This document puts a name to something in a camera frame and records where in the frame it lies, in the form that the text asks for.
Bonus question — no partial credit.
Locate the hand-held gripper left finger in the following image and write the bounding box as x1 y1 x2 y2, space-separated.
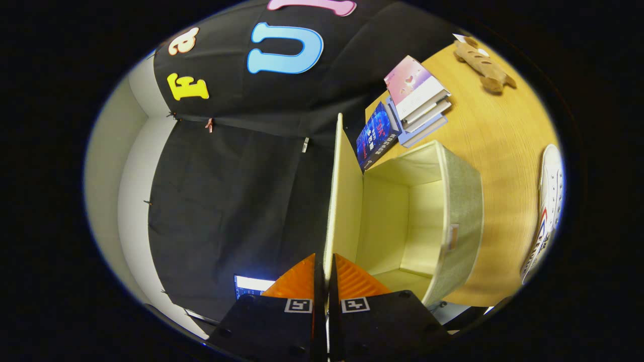
207 253 328 362

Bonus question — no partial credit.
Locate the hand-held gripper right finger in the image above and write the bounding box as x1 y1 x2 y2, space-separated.
328 253 452 362

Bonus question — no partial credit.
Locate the green fabric storage box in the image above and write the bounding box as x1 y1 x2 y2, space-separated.
322 113 485 307

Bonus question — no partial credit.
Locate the white striped canvas shoe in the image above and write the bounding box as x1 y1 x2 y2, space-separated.
520 144 565 286

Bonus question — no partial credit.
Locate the lit laptop screen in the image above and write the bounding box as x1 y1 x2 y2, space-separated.
234 274 276 301

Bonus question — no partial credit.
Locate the black backdrop cloth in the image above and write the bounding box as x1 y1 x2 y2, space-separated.
147 0 463 322

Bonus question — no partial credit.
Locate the dark blue book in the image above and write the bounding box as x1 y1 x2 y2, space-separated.
356 101 401 173

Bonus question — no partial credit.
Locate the pale blue cover book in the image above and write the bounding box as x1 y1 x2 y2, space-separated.
387 98 448 148

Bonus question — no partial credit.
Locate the white paperback book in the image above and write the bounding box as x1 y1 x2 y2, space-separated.
402 98 452 126
404 112 448 135

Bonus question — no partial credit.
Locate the pink cover book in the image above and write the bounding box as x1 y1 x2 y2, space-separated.
384 55 451 121

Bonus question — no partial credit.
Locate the brown plush toy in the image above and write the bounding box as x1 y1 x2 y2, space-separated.
453 36 517 95

